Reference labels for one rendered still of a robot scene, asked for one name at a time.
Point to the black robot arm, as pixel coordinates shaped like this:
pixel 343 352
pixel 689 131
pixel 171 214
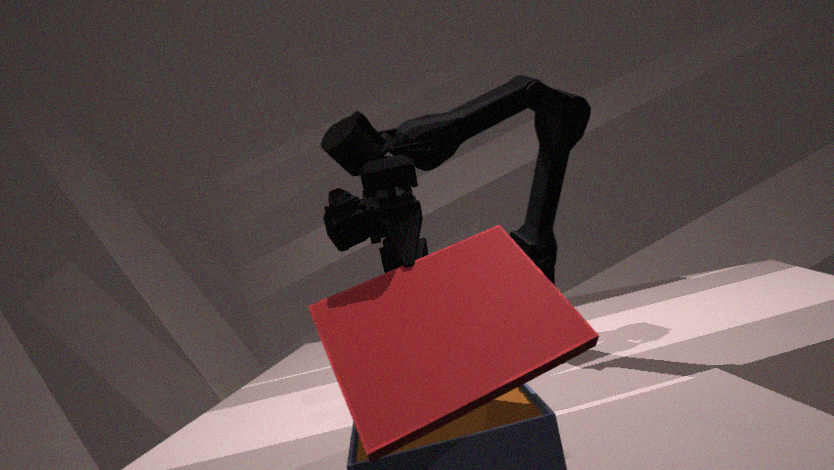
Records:
pixel 560 123

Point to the red lid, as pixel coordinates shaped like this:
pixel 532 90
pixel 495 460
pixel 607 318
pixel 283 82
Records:
pixel 418 347

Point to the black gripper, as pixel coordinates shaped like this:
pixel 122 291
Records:
pixel 398 215

